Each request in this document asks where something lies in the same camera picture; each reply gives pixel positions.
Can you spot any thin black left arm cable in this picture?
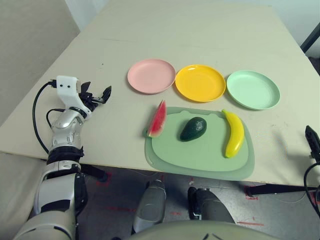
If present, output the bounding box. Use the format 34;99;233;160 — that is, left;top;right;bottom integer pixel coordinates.
45;107;67;129

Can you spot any yellow plate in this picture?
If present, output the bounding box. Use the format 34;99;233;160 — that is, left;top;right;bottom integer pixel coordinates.
174;64;227;103

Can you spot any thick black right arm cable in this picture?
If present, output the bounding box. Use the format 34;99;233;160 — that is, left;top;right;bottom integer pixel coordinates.
303;161;320;219

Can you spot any grey robot torso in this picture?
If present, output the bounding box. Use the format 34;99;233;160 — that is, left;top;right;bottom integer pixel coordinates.
128;219;253;240

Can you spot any watermelon slice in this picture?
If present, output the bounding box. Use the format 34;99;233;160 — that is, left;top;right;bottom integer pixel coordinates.
146;99;168;139

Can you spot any black stand pole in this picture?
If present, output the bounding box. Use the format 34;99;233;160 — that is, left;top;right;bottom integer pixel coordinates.
299;22;320;53

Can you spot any black table strut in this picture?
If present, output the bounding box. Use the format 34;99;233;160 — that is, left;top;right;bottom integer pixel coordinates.
246;184;320;197
79;163;112;183

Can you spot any dark green avocado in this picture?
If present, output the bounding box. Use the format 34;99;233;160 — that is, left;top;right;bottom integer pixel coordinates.
179;116;208;142

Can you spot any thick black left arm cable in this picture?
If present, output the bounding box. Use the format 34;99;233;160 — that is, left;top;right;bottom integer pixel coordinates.
31;79;58;155

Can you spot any yellow banana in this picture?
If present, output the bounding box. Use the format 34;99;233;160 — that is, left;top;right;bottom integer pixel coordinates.
221;108;245;159

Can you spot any grey robot right leg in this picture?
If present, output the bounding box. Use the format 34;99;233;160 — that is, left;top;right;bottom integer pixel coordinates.
187;186;236;225

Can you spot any green cutting mat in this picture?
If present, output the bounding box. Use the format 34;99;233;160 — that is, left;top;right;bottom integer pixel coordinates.
144;106;256;180

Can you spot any pink plate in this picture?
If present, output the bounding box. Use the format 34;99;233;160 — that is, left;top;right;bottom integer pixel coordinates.
126;58;177;95

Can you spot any grey robot leg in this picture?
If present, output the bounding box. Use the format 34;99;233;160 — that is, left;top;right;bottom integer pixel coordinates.
187;186;236;225
132;178;167;235

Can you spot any grey robot left leg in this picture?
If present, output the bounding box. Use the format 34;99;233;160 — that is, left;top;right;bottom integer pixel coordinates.
132;178;167;235

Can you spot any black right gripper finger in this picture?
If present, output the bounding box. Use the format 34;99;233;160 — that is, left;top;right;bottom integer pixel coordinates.
304;124;320;160

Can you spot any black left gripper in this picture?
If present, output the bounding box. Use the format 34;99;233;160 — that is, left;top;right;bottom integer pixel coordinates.
77;81;113;112

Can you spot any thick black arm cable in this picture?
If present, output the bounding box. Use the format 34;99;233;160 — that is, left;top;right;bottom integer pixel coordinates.
303;161;320;219
31;79;58;155

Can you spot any mint green plate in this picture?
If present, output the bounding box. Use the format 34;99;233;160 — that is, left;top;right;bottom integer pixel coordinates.
226;70;281;111

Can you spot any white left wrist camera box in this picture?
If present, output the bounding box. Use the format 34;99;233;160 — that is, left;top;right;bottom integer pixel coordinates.
55;75;91;120

